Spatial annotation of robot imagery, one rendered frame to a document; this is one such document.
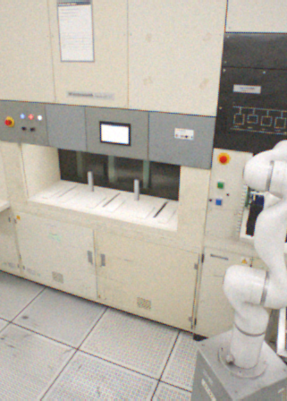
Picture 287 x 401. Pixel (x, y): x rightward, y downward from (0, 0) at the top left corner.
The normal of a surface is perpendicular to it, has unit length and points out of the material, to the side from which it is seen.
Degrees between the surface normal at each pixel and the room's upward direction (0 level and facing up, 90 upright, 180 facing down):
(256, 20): 91
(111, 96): 90
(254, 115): 90
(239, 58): 90
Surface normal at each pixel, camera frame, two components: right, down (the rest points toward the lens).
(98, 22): -0.38, 0.39
